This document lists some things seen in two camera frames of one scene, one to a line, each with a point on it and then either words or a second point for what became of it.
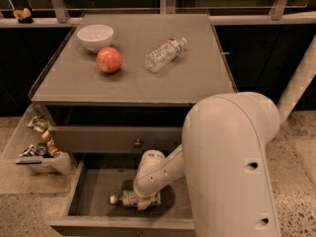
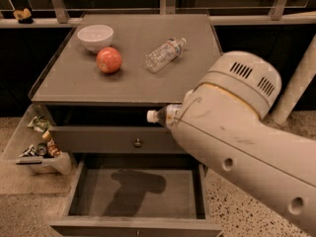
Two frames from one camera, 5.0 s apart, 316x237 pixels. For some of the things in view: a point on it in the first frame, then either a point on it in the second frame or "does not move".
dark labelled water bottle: x=130 y=197 -> x=165 y=116
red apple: x=109 y=59 does not move
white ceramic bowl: x=95 y=37 does not move
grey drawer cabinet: x=122 y=83 does not move
